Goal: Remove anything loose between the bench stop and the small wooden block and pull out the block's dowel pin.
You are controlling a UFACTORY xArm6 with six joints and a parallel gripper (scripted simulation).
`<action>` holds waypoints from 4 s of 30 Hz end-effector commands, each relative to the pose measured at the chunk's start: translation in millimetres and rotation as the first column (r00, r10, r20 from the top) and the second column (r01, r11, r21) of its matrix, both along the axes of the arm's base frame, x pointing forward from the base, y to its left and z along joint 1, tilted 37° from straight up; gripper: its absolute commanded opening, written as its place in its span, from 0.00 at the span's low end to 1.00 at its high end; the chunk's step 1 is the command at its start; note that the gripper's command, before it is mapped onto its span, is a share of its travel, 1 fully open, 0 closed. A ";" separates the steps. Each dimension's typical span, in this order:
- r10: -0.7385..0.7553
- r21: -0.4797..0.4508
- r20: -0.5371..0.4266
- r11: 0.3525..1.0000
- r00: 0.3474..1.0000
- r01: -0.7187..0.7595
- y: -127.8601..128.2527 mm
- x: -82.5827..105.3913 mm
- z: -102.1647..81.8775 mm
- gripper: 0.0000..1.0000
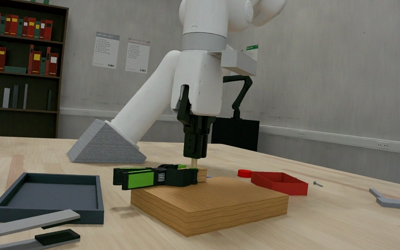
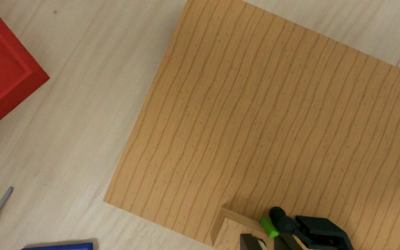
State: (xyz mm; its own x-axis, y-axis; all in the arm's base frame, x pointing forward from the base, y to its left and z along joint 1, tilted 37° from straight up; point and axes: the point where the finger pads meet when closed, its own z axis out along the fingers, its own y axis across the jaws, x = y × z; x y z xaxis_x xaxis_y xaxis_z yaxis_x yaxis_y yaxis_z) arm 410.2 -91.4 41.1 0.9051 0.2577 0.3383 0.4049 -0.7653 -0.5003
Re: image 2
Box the small light wooden block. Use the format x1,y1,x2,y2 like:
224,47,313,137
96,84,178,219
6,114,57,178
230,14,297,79
210,207,274,250

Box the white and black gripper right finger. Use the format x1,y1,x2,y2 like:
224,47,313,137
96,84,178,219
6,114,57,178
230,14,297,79
274,233,303,250

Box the light wooden dowel pin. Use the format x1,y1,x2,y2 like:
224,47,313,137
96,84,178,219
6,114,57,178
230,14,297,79
258,240,267,250

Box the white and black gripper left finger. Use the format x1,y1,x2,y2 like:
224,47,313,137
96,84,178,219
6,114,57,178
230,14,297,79
240,233,263,250

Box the flat wooden board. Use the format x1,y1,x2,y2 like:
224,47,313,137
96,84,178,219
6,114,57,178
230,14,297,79
103,0,400,250

